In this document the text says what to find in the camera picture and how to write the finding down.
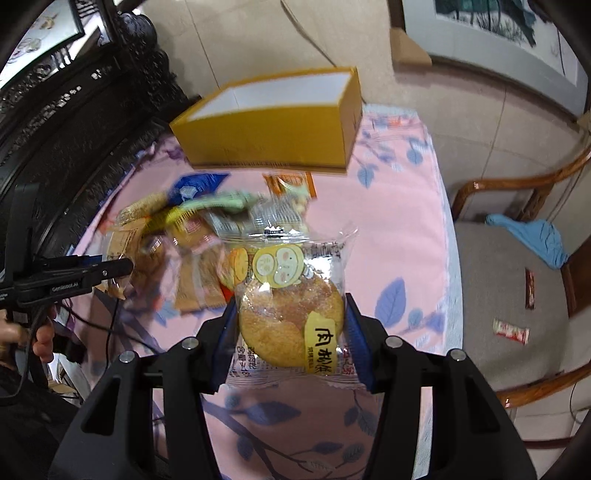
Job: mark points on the cardboard corner protector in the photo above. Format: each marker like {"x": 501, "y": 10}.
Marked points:
{"x": 408, "y": 48}

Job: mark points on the green snack packet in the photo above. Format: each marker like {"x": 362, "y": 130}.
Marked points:
{"x": 231, "y": 201}

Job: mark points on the dark carved wooden furniture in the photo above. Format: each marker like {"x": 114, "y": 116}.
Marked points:
{"x": 92, "y": 115}

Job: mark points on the framed flower picture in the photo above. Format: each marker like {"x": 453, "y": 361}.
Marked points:
{"x": 41, "y": 32}

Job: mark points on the silver blue snack packet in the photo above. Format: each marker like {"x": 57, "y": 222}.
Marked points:
{"x": 281, "y": 212}

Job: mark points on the yellow cardboard box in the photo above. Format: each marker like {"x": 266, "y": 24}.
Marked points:
{"x": 258, "y": 134}

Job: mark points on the dark brown snack bar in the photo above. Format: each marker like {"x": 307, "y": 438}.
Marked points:
{"x": 531, "y": 288}

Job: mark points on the clear packet brown contents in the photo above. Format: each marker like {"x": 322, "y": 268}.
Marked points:
{"x": 134, "y": 258}

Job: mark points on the blue cloth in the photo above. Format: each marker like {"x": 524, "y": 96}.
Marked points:
{"x": 535, "y": 237}

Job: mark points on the wooden armchair grey cushion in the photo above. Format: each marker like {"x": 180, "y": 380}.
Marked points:
{"x": 508, "y": 277}

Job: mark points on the red white snack packet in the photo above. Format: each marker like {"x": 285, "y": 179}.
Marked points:
{"x": 510, "y": 331}

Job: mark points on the framed landscape painting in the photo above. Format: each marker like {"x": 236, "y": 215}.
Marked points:
{"x": 485, "y": 21}

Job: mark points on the brown snack packet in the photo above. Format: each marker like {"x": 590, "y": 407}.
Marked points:
{"x": 198, "y": 281}

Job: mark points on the yellow snack packet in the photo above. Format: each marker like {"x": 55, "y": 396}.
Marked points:
{"x": 184, "y": 226}

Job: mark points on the round cake snack packet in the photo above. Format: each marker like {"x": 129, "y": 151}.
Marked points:
{"x": 286, "y": 318}

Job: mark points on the person's left hand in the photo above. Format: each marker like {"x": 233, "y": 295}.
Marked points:
{"x": 14, "y": 333}

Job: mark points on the grainy cracker snack packet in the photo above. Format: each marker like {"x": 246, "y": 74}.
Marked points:
{"x": 141, "y": 210}

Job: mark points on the small orange snack packet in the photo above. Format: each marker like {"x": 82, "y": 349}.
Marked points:
{"x": 288, "y": 182}

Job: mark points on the pink printed sheet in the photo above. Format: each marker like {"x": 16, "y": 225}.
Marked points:
{"x": 406, "y": 207}

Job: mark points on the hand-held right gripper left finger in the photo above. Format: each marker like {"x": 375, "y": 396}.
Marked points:
{"x": 227, "y": 330}

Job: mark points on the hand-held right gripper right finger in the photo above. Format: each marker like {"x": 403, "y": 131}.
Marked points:
{"x": 356, "y": 334}

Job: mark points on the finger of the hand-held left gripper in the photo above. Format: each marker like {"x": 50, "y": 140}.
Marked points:
{"x": 69, "y": 263}
{"x": 113, "y": 268}

